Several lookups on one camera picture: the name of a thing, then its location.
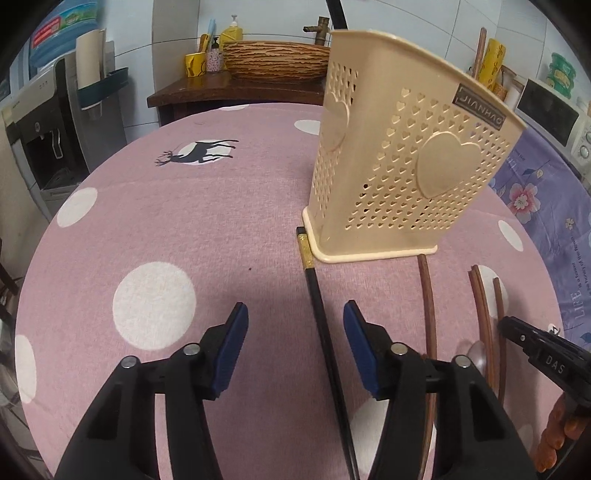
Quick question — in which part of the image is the white microwave oven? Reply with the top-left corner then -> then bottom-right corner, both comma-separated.
514,78 -> 591,168

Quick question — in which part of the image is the black chopstick with gold band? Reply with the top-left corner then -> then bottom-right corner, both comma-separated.
295,226 -> 361,480

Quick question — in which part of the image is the yellow patterned roll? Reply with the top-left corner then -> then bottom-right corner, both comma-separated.
477,38 -> 507,89

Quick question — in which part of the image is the blue water jug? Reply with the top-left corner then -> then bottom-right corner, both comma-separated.
28,0 -> 100,70

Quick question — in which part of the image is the pink polka dot tablecloth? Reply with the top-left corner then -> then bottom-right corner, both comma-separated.
14,102 -> 574,480

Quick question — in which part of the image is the purple floral cloth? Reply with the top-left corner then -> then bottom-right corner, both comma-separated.
488,124 -> 591,352

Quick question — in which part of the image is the stack of green noodle cups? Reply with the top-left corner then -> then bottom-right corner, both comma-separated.
547,52 -> 578,99

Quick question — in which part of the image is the brown ribbed basin sink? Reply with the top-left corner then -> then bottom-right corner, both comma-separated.
222,40 -> 332,84

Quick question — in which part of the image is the metal spoon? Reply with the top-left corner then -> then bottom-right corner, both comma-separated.
465,342 -> 488,376

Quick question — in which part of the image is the dark teal wall holder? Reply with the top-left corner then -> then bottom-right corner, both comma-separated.
76,67 -> 130,114

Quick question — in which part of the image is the white water dispenser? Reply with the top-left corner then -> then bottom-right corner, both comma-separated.
0,55 -> 130,223

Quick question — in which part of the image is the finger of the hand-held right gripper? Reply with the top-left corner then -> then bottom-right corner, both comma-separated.
498,316 -> 591,394

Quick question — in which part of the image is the beige perforated utensil holder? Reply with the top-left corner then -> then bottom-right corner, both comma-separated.
302,28 -> 527,264

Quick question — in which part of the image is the bronze bamboo-style faucet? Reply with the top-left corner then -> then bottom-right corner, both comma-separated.
303,17 -> 331,47

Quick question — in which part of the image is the person's right hand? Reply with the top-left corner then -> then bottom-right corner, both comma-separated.
531,396 -> 588,472

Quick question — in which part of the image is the yellow soap dispenser bottle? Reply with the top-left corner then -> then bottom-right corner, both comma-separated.
219,14 -> 245,46

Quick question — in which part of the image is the yellow mug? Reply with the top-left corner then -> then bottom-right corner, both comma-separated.
185,52 -> 208,79

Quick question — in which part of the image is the black hose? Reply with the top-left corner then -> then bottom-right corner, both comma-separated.
325,0 -> 350,34

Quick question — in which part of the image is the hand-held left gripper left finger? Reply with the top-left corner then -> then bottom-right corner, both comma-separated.
54,302 -> 250,480

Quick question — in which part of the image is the small patterned pump bottle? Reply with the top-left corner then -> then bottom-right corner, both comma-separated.
206,37 -> 225,73

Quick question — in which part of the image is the dark wooden counter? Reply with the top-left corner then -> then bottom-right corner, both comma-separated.
147,71 -> 327,126

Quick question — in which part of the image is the brown wooden chopstick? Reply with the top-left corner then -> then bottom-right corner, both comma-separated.
468,267 -> 493,388
492,277 -> 508,403
473,264 -> 498,394
416,254 -> 439,480

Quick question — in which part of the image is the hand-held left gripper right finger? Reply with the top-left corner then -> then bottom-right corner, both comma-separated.
342,300 -> 539,480

